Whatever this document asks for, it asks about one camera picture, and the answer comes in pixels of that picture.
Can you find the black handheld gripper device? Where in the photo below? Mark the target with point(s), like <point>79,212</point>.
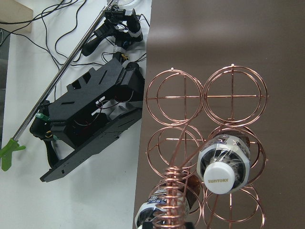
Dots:
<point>122,24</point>

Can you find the tea bottle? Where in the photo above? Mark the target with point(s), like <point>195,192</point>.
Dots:
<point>157,201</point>
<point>224,162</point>

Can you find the tea bottle back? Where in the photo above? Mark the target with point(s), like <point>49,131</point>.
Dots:
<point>224,162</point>

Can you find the tea bottle middle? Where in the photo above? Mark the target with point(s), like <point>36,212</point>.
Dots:
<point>157,201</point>

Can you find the copper wire bottle basket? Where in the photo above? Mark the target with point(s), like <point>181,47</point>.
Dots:
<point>181,112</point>

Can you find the green tipped metal rod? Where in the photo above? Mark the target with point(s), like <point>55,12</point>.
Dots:
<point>13,145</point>

